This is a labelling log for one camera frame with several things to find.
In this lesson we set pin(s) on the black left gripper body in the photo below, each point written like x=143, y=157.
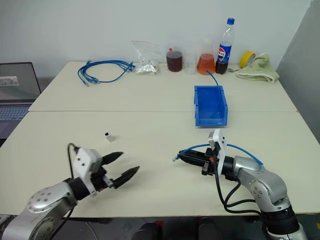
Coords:
x=100, y=181

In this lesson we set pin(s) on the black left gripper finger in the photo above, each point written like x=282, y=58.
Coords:
x=112, y=157
x=126, y=176

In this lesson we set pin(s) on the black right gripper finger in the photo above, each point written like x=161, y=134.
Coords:
x=195, y=161
x=195, y=153

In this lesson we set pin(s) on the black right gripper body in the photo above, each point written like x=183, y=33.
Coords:
x=209, y=165

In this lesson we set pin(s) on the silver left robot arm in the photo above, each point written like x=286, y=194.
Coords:
x=42, y=200

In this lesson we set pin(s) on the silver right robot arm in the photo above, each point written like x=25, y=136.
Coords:
x=262, y=180

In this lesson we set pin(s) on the small white coupler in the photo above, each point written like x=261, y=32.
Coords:
x=111, y=138

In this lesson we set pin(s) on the blue plastic bin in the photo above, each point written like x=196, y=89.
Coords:
x=207, y=100

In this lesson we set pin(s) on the dark rounded shape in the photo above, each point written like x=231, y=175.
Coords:
x=147, y=232

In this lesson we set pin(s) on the small clear plastic cup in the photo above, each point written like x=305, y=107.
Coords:
x=190, y=70

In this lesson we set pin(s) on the flask with orange liquid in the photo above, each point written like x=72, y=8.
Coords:
x=206, y=65

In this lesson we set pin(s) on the jar of dark liquid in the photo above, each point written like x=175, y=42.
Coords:
x=174, y=62

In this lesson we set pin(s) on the clear bag of couplers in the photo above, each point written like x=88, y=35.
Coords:
x=147, y=68

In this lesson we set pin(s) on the cola bottle with blue cap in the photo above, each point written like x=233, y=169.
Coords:
x=223, y=53

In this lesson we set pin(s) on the light green towel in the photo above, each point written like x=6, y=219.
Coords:
x=260, y=70

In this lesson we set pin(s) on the yellow tape roll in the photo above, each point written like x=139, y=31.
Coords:
x=246, y=58

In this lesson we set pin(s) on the grey laptop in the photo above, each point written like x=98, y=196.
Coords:
x=15, y=100

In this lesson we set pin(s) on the grey partition panel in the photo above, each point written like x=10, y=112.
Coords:
x=305, y=62

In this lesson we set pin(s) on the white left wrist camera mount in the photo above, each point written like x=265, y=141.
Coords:
x=83, y=162

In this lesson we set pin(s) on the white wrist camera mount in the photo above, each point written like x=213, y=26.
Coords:
x=83, y=162
x=220, y=142

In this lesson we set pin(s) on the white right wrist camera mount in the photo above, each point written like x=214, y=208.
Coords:
x=220, y=142

